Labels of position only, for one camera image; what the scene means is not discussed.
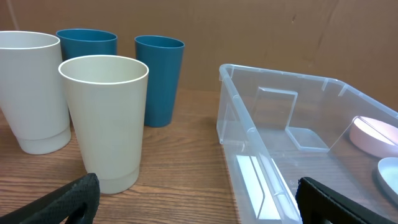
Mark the grey-green plate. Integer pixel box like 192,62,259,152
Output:
377,157,398,205

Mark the blue cup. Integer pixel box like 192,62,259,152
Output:
134,35,185,128
56,29,118,60

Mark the pink bowl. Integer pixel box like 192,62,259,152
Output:
349,116,397,158

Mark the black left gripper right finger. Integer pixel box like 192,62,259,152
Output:
295,177,394,224

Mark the cream cup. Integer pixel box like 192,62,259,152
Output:
58,55,149,194
1,30,71,154

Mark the clear plastic storage bin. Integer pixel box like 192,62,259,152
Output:
216,64,397,223

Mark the blue cup right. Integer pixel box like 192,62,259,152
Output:
134,35,185,128

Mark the blue cup left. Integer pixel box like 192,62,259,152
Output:
56,29,118,60

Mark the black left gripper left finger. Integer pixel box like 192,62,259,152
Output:
1,173,100,224

